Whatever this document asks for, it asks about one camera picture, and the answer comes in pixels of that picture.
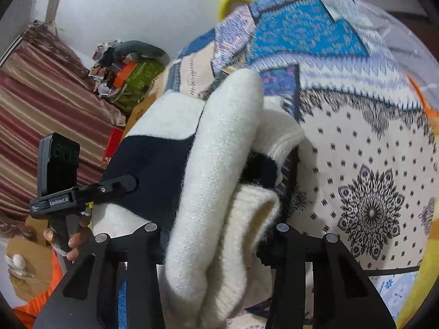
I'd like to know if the striped red curtain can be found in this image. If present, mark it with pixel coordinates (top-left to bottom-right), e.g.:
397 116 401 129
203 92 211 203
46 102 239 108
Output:
0 21 128 220

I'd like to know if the person's left hand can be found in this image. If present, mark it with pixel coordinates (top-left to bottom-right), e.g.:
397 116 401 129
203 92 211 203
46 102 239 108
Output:
43 217 94 264

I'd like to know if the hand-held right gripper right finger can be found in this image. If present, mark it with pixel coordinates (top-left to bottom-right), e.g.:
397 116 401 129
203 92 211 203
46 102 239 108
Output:
270 223 397 329

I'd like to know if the green patterned bag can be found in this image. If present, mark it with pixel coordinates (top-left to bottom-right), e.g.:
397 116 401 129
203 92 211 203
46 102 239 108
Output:
111 60 167 117

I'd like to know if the orange box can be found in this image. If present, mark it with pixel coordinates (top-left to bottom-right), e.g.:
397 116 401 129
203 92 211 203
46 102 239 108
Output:
114 62 138 89

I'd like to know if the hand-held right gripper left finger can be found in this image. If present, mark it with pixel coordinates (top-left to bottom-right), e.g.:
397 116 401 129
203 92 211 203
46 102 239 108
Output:
33 223 166 329

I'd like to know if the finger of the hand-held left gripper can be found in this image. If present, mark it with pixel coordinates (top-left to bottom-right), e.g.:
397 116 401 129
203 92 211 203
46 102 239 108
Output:
81 174 139 204

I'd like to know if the patchwork printed blanket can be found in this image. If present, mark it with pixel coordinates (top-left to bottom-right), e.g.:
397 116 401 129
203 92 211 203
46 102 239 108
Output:
117 0 439 329

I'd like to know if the yellow plastic hanger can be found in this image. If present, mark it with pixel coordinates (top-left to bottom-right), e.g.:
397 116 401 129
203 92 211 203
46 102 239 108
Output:
218 0 259 22

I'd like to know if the red flat box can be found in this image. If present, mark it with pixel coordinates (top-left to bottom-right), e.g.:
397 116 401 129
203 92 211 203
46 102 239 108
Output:
102 127 125 167

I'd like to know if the yellow cloth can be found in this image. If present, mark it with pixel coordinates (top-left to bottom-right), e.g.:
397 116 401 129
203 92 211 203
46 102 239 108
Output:
394 243 439 329

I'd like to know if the white and black knit sweater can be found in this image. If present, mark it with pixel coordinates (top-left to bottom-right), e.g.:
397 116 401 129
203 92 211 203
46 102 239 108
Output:
90 68 306 328

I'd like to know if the orange cloth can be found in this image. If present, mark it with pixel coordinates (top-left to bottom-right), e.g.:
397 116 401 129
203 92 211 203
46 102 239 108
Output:
406 73 439 119

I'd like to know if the grey stuffed cloth roll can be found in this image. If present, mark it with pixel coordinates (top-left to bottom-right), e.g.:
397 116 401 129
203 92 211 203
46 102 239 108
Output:
115 40 170 64

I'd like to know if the brown cardboard box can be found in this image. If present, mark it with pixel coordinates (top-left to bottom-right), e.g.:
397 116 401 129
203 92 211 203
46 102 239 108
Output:
0 212 57 309

